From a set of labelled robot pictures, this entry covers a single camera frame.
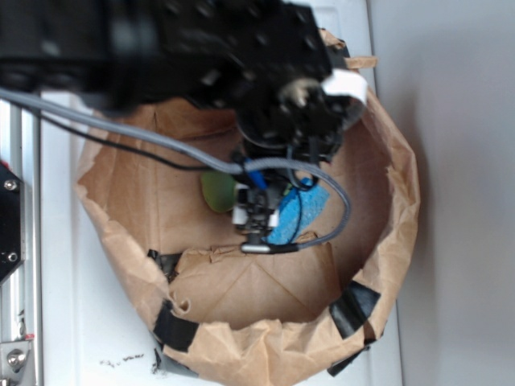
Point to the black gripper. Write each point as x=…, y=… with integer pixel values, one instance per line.
x=286, y=143

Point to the green plush animal toy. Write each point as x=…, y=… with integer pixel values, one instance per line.
x=218, y=190

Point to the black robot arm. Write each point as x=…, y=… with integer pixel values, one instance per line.
x=117, y=55

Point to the blue sponge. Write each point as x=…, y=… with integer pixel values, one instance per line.
x=297, y=211

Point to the black tape strip right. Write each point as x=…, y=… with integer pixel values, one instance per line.
x=353, y=308

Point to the black tape strip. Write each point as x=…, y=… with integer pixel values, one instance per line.
x=353, y=308
x=175, y=332

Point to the brown paper bag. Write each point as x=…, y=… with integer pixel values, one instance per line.
x=264, y=319

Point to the black tape strip left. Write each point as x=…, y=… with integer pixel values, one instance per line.
x=175, y=332

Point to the black tape lower right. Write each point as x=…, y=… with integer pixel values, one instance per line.
x=336, y=368

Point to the black tape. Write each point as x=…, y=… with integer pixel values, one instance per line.
x=336, y=368
x=165, y=364

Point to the black tape lower left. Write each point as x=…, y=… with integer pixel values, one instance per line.
x=165, y=364

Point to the aluminium frame rail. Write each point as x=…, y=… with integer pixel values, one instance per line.
x=21, y=315

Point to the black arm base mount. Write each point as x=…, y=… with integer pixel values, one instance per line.
x=11, y=222

